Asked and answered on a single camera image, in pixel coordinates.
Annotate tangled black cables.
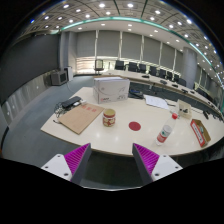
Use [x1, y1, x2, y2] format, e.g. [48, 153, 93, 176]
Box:
[53, 102, 69, 118]

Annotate flat round red coaster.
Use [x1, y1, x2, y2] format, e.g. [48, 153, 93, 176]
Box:
[128, 120, 142, 132]

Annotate white paper sheets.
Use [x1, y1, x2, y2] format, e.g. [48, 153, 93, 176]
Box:
[143, 94, 171, 111]

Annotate small open white box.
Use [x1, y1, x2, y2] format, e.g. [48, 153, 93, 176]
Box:
[175, 98, 193, 120]

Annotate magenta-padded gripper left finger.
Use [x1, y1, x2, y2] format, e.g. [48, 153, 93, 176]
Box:
[40, 142, 93, 185]

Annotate black flat device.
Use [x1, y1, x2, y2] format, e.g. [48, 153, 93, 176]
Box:
[60, 95, 83, 109]

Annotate clear red-capped water bottle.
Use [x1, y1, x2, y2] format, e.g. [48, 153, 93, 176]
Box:
[155, 112, 179, 147]

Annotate white cardboard box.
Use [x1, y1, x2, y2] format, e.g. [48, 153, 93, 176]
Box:
[92, 76, 131, 105]

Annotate grey box monitor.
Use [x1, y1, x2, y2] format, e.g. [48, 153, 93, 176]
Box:
[50, 70, 69, 87]

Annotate round ceiling lights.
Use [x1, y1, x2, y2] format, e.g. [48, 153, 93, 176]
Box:
[29, 1, 218, 58]

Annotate brown paper envelope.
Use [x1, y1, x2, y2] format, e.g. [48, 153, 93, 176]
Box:
[58, 102, 106, 135]

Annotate open red cardboard box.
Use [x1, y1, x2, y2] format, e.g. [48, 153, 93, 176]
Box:
[189, 118, 212, 148]

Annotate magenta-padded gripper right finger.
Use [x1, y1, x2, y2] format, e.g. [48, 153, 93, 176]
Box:
[131, 142, 184, 185]

